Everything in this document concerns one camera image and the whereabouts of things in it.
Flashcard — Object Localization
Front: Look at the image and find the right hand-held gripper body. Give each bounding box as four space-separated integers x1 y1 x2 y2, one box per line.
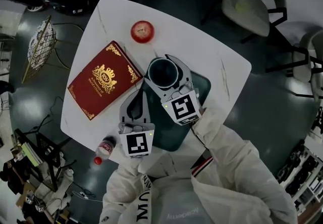
160 81 202 127

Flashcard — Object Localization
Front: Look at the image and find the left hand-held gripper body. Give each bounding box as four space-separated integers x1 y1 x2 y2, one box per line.
118 121 155 158

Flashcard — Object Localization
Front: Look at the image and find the teal cup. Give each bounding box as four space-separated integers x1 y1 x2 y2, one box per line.
147 58 179 89

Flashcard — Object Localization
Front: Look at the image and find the grey-green tray mat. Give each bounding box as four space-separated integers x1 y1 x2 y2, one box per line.
141 70 211 152

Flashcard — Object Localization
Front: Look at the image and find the person's right forearm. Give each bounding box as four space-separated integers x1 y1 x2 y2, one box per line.
191 106 260 176

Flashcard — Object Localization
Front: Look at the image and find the person's left forearm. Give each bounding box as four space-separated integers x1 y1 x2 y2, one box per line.
102 154 152 218

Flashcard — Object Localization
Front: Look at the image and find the cola bottle with red cap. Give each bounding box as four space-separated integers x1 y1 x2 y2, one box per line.
93 136 117 165

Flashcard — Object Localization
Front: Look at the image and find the white marble table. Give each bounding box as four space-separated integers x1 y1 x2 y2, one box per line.
60 0 252 165

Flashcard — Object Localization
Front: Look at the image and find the red book with gold print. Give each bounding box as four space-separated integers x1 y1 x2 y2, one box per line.
67 40 144 121

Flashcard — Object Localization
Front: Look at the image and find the red apple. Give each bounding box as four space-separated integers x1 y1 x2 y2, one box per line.
130 20 155 44

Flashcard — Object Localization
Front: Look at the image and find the person's white jacket torso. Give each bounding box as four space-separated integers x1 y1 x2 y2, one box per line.
99 152 298 224

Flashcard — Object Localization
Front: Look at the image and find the black perforated stool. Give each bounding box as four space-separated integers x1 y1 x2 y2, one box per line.
14 128 78 192

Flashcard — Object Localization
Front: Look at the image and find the green notebook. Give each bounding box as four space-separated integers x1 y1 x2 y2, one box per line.
21 141 43 167

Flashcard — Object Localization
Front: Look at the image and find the black cable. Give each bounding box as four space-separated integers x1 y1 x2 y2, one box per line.
27 96 64 133

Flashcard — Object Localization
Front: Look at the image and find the white cable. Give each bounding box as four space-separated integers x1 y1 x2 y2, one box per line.
72 190 103 202

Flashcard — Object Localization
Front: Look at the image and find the gold wire basket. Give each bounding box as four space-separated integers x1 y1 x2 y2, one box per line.
21 15 58 84

